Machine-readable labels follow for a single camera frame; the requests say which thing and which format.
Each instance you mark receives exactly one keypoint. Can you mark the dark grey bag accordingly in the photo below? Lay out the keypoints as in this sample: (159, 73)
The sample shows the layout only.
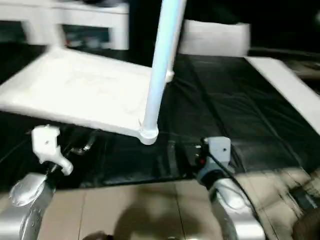
(307, 225)

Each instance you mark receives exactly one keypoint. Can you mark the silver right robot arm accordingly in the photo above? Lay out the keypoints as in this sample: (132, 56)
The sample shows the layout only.
(235, 205)

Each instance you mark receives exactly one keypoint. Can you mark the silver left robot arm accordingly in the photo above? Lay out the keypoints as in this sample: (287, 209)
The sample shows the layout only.
(27, 200)

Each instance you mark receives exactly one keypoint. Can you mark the flat white board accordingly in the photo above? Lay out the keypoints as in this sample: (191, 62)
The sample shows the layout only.
(285, 90)

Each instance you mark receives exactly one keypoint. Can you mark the white plastic table top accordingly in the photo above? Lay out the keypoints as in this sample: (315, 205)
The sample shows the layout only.
(75, 90)

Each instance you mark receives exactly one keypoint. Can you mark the white cabinet with glass doors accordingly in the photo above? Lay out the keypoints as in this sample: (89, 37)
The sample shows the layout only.
(100, 12)

